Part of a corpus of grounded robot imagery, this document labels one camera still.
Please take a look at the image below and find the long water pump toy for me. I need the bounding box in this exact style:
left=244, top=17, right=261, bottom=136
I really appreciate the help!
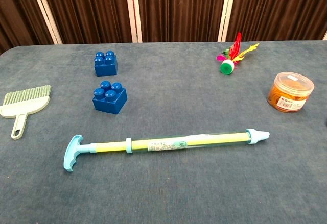
left=62, top=129, right=271, bottom=172

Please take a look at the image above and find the pale green hand brush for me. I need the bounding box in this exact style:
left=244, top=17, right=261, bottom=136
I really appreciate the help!
left=0, top=85, right=53, bottom=140

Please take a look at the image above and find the blue four-stud building block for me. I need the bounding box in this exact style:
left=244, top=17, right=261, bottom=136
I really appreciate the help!
left=94, top=50, right=119, bottom=77
left=92, top=81, right=128, bottom=115

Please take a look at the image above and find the colourful feather shuttlecock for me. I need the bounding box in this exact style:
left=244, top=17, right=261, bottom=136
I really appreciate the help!
left=216, top=32, right=260, bottom=76

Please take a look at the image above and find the blue felt table cover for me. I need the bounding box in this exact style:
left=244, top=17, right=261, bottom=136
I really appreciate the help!
left=0, top=40, right=327, bottom=224

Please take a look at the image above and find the brown pleated curtain panel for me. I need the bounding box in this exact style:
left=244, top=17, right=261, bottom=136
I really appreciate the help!
left=38, top=0, right=133, bottom=45
left=0, top=0, right=54, bottom=55
left=226, top=0, right=327, bottom=42
left=136, top=0, right=228, bottom=43

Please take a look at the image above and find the clear jar of rubber bands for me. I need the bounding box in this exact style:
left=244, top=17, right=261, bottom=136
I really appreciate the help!
left=267, top=71, right=315, bottom=113

